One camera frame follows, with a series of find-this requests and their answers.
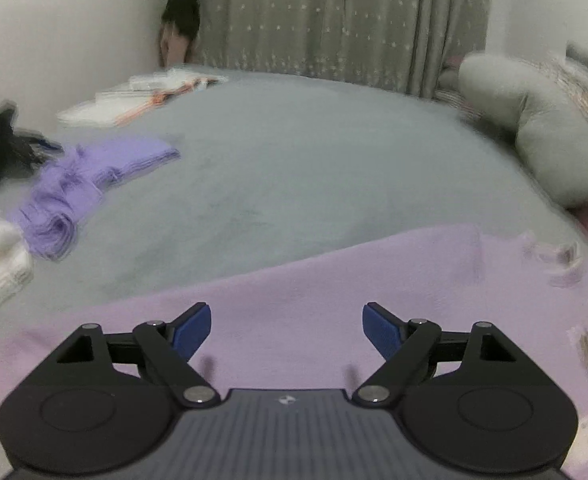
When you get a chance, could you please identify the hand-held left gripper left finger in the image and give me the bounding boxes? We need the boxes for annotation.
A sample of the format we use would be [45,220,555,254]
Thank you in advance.
[28,302,220,407]

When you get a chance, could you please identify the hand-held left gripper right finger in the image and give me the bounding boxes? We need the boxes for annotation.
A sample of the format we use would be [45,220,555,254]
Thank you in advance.
[353,302,555,407]

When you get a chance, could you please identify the lilac knit sweater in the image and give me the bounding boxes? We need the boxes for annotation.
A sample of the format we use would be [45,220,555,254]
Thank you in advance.
[0,224,588,480]

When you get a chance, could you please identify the white folded clothes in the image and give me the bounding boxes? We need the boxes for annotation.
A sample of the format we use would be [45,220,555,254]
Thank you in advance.
[56,67,229,128]

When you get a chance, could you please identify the purple garment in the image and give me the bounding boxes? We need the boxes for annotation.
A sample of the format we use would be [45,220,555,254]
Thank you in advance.
[6,135,181,261]

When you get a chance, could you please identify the grey pillow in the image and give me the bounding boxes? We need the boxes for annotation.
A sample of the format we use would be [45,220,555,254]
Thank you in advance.
[458,52,588,209]

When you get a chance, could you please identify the black object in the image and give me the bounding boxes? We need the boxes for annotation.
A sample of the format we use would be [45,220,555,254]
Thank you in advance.
[0,102,65,206]

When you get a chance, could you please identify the pink hanging garment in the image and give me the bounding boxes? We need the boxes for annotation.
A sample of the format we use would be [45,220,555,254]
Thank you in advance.
[156,25,195,68]

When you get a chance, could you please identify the grey star-print curtain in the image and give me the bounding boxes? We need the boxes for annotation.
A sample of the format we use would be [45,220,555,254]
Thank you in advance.
[189,0,494,98]

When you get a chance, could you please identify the dark hanging garment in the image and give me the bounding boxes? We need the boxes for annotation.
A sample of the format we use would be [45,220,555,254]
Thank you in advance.
[161,0,202,43]

